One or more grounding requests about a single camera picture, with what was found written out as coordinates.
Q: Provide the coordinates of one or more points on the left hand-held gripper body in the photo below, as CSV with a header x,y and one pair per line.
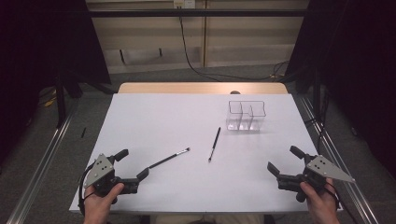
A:
x,y
104,182

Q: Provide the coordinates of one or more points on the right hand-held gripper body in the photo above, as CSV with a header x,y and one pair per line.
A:
x,y
314,172

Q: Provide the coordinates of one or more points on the black makeup brush silver ferrule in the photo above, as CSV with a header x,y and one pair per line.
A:
x,y
165,160

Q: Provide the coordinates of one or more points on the clear acrylic organizer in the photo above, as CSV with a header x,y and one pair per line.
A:
x,y
246,124

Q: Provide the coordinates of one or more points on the thin black makeup brush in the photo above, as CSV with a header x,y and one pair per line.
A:
x,y
214,143

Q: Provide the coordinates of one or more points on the person's left hand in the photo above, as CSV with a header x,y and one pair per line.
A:
x,y
98,208

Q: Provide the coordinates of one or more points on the person's right hand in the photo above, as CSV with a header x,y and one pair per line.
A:
x,y
322,205

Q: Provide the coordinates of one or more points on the white table cover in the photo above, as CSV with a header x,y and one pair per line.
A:
x,y
174,124

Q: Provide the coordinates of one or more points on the black metal stand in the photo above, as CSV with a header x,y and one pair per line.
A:
x,y
60,102

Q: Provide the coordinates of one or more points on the dark round table grommet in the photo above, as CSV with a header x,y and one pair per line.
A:
x,y
235,92

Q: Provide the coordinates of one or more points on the wooden table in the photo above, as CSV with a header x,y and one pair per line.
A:
x,y
186,88

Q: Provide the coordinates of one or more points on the black curtain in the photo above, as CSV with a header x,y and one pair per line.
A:
x,y
358,62
31,46

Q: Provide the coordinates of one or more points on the black horizontal bar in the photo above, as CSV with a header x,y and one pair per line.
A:
x,y
218,12

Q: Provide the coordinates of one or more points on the metal floor rail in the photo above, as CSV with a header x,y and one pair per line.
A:
x,y
37,174
361,205

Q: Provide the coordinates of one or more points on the black wall bracket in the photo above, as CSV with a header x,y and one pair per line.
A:
x,y
122,56
160,52

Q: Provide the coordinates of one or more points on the white wall outlet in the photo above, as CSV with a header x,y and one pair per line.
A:
x,y
186,3

